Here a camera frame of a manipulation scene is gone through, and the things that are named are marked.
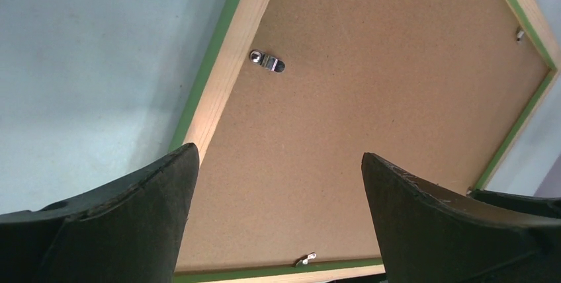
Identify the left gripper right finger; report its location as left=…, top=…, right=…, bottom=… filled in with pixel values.
left=361, top=153, right=560, bottom=282

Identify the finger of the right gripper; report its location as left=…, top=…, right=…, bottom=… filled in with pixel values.
left=468, top=190, right=560, bottom=219

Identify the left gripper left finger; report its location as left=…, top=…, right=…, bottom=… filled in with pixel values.
left=1, top=143, right=200, bottom=282

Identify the wooden picture frame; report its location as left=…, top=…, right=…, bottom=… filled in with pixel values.
left=168, top=0, right=561, bottom=283

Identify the metal frame turn clip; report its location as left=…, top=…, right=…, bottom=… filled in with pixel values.
left=294, top=252, right=317, bottom=267
left=515, top=26, right=525, bottom=43
left=249, top=50, right=286, bottom=73

